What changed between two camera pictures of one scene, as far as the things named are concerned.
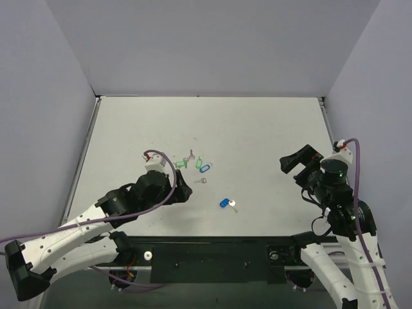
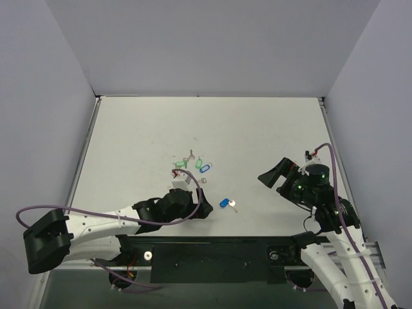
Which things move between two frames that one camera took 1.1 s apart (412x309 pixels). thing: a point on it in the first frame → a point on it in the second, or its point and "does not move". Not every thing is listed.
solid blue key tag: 224,202 does not move
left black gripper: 179,188 → 196,204
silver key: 232,203 does not move
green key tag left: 179,163 does not move
